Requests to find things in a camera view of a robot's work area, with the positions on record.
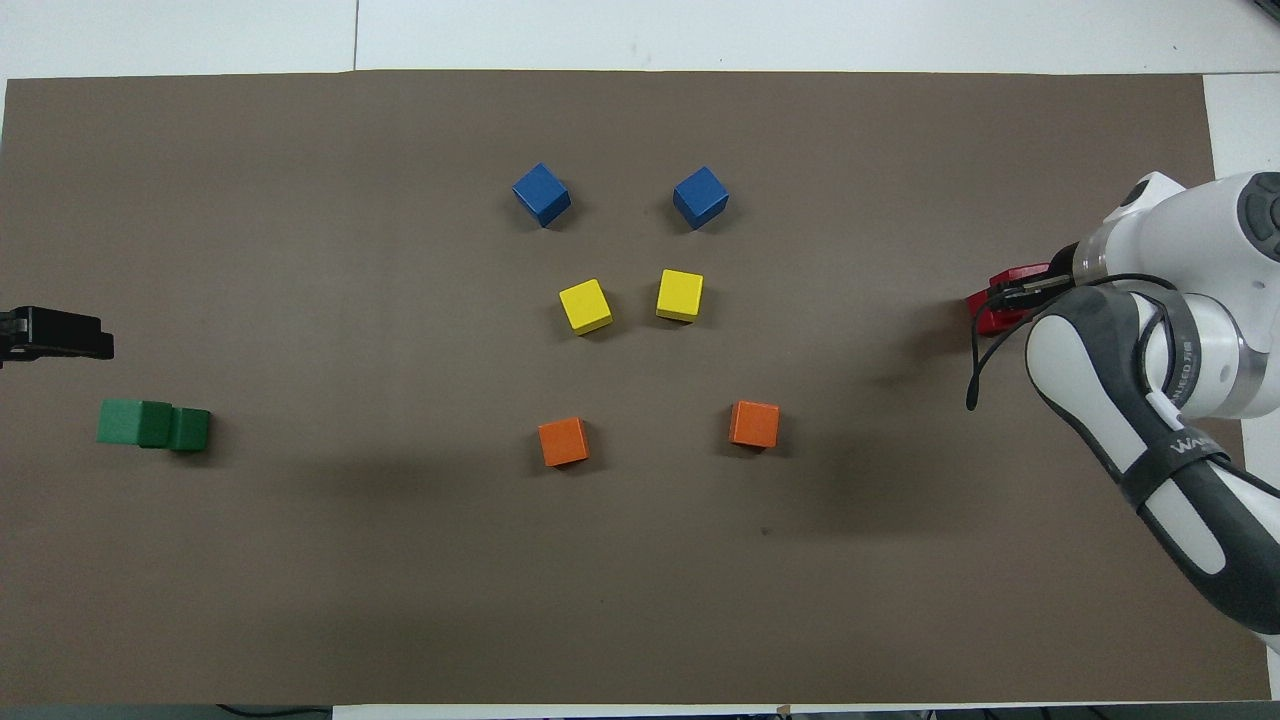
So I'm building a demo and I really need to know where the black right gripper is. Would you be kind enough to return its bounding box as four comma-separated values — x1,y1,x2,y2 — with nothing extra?
985,243,1087,304

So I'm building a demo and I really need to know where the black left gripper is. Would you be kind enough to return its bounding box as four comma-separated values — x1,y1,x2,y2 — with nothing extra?
0,306,115,367

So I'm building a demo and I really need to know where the green cube block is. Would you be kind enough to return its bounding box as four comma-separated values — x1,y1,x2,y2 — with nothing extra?
97,399,174,449
168,407,212,453

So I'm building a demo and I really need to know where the orange cube block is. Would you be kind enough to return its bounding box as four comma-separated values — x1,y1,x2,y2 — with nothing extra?
729,400,781,450
538,416,591,468

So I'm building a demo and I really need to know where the blue cube block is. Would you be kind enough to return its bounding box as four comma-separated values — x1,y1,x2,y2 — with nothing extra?
512,163,572,228
672,166,730,231

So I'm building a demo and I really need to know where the yellow cube block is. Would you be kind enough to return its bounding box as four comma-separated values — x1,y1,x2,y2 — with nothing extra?
656,269,705,324
558,278,614,336

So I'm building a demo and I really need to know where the brown table mat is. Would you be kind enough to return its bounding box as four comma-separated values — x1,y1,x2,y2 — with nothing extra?
0,68,1271,706

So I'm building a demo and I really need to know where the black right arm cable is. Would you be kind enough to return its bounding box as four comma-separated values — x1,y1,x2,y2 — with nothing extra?
965,273,1191,412

